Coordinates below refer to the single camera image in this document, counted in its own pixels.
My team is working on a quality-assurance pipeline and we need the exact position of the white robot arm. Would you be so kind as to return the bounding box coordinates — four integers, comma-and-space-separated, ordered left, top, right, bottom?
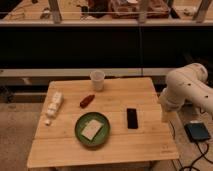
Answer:
159, 63, 213, 118

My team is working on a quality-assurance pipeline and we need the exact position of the black smartphone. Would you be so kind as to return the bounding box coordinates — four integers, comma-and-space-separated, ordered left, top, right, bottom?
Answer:
127, 108, 138, 129

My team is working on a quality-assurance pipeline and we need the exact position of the wooden table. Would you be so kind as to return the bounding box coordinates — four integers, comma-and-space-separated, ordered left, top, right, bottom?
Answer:
27, 77, 179, 169

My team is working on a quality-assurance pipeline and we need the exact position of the green round plate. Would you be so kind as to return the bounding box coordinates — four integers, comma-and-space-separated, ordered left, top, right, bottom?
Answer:
75, 112, 110, 148

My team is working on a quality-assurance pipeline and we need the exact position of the white napkin on plate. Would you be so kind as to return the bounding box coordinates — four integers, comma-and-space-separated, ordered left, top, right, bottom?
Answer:
81, 119, 103, 140

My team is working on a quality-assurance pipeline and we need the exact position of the translucent plastic cup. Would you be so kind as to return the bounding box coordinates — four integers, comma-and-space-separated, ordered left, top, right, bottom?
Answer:
90, 70, 105, 91

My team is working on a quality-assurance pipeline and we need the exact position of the white block stack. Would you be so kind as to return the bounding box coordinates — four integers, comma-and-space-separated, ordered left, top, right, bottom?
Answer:
46, 92, 63, 118

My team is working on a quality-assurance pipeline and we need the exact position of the black floor cable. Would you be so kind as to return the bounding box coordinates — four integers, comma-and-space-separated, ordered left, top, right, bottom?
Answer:
169, 122, 213, 171

